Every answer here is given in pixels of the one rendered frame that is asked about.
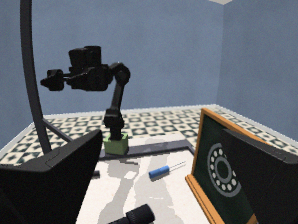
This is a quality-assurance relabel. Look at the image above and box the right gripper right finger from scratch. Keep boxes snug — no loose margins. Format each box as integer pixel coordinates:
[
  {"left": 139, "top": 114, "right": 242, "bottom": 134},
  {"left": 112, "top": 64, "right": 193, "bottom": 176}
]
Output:
[{"left": 219, "top": 129, "right": 298, "bottom": 224}]

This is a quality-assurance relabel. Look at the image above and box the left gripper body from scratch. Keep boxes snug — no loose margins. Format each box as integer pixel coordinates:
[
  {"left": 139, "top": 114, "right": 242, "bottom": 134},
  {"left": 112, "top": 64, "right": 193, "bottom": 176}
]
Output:
[{"left": 47, "top": 67, "right": 108, "bottom": 92}]

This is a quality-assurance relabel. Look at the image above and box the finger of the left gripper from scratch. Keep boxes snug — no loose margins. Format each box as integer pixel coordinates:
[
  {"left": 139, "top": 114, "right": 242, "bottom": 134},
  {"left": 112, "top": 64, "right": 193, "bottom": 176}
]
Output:
[
  {"left": 66, "top": 67, "right": 97, "bottom": 91},
  {"left": 40, "top": 70, "right": 60, "bottom": 91}
]

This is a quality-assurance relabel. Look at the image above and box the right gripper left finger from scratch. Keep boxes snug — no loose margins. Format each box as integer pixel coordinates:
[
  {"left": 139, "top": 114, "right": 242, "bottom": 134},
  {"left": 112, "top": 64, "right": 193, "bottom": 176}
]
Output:
[{"left": 0, "top": 129, "right": 103, "bottom": 224}]

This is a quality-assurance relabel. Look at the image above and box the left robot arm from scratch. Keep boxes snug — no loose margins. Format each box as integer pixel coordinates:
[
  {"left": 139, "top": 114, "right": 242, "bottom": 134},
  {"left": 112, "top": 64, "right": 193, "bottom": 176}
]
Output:
[{"left": 68, "top": 46, "right": 131, "bottom": 141}]

